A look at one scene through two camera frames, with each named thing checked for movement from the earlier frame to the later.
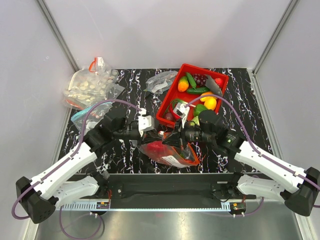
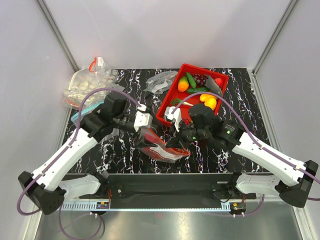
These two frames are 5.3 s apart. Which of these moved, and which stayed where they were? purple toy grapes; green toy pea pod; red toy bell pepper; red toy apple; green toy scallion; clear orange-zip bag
Moved: red toy bell pepper; clear orange-zip bag
Stayed: green toy pea pod; red toy apple; green toy scallion; purple toy grapes
